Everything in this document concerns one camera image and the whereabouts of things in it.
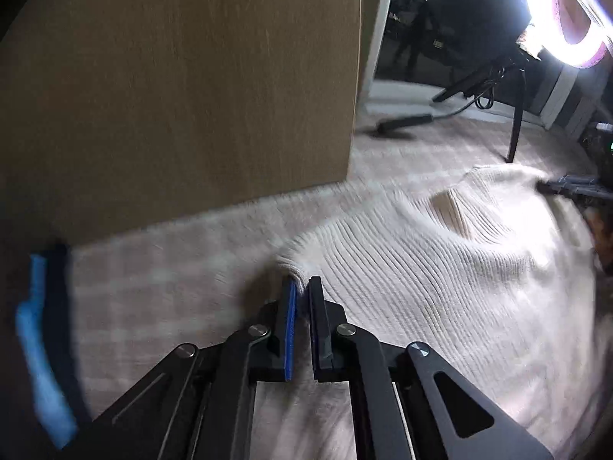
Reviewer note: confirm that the cream ribbed knit sweater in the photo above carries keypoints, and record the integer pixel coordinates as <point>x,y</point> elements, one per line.
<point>431,268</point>

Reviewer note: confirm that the black tripod stand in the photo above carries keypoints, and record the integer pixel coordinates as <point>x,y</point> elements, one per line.
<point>516,120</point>

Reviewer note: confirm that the dark cloth with blue stripe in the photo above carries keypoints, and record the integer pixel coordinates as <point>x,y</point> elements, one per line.
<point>40,345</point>

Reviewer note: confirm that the brown wooden headboard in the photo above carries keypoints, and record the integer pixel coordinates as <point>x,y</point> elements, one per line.
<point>182,96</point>

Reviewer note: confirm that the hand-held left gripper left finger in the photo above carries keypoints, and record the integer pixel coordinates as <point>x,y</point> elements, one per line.
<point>289,330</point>

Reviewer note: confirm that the black tube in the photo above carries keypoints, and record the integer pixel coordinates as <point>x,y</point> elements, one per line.
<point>407,120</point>

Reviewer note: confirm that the white slatted frame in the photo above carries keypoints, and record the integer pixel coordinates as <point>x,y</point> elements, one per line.
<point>570,100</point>

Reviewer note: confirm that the beige checked blanket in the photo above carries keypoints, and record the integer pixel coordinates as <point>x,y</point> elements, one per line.
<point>167,278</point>

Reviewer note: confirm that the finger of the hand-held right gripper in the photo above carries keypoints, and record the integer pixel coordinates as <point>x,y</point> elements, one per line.
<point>567,185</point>

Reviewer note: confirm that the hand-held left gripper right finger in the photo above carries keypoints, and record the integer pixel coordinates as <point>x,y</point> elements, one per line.
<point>316,328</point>

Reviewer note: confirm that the white door frame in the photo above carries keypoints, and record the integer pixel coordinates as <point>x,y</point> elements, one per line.
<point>380,33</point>

